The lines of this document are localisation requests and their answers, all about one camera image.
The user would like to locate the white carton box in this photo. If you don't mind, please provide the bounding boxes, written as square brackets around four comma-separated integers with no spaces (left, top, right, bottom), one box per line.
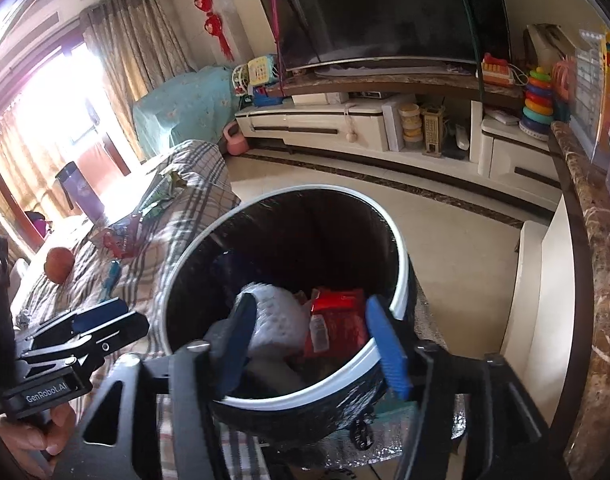
[522,22,576,81]

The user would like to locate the thin cable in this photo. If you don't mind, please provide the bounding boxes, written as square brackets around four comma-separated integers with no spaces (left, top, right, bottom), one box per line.
[447,0,483,128]

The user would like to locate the stack of yellow tubs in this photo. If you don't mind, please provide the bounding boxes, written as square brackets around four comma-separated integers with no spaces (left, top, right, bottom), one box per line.
[397,102,422,151]

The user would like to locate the reddish brown apple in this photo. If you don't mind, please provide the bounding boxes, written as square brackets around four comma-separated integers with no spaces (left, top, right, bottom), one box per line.
[44,246,76,285]

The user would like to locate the white trash can black liner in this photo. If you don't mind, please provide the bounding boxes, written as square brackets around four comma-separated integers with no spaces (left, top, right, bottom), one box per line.
[162,185,420,453]

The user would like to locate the pink kettlebell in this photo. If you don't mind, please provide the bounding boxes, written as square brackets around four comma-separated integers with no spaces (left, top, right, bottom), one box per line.
[222,121,251,157]

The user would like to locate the red snack packet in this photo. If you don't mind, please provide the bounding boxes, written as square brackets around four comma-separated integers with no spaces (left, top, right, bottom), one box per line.
[302,287,371,358]
[101,215,146,261]

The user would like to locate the rainbow stacking ring toy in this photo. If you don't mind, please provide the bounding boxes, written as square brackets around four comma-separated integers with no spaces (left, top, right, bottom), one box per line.
[518,65,556,142]

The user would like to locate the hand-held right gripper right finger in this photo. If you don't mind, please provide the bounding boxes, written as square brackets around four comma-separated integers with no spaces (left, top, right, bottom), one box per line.
[365,295,571,480]

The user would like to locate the yellow teal toy phone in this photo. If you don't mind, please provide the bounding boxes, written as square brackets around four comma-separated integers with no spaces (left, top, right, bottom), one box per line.
[246,55,278,86]

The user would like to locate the teal cloth covered furniture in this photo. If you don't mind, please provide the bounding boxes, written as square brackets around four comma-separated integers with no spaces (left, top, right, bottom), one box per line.
[132,64,241,161]

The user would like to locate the white wheel toy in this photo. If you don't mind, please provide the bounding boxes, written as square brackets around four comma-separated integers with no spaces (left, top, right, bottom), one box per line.
[231,65,251,98]

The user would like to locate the wooden house model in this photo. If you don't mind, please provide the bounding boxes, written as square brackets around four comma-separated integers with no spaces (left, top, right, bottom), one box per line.
[420,104,448,158]

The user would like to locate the wooden bead pull cord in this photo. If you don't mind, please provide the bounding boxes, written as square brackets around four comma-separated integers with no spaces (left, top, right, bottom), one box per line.
[342,105,358,143]

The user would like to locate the beige curtain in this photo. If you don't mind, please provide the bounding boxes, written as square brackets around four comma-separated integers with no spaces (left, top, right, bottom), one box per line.
[80,0,191,161]

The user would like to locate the purple tumbler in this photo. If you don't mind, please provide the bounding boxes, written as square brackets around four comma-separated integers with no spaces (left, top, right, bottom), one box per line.
[55,161,106,226]

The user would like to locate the colourful poster board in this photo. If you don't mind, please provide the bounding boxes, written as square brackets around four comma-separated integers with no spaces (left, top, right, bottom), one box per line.
[568,27,610,171]

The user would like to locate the person's left hand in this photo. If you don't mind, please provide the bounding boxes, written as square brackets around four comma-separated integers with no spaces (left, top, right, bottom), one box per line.
[0,402,78,480]

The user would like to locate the white television cabinet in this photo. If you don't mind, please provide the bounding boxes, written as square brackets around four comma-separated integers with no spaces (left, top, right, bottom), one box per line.
[234,67,566,211]

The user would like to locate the marble top side cabinet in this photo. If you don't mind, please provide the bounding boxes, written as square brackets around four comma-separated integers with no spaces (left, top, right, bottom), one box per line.
[500,120,610,480]

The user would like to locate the black television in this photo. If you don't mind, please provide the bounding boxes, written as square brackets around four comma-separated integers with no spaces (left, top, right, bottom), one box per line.
[251,0,512,73]

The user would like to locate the white foam fruit net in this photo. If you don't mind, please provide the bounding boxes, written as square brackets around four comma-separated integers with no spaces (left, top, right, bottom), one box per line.
[205,282,311,361]

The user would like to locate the plaid blanket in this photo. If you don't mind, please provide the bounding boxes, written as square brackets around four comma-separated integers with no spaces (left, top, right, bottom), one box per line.
[10,139,266,480]

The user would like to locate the pink plastic toy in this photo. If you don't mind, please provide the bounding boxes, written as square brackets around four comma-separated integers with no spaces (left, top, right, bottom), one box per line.
[552,57,578,121]

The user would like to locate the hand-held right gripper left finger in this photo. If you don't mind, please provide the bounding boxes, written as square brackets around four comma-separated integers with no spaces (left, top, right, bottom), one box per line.
[50,292,258,480]

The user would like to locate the red toy phone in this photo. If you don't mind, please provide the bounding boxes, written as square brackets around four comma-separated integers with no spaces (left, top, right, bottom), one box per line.
[480,52,518,88]

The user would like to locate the red hanging wall ornament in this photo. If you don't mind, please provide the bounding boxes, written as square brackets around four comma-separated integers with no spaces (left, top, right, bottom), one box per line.
[179,0,235,61]

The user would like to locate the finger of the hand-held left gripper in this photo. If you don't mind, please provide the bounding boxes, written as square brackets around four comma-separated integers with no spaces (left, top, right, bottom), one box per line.
[17,297,130,348]
[21,310,150,367]

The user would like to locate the blue toy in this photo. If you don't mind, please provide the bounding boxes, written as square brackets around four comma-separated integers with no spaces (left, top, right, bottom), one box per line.
[252,87,281,108]

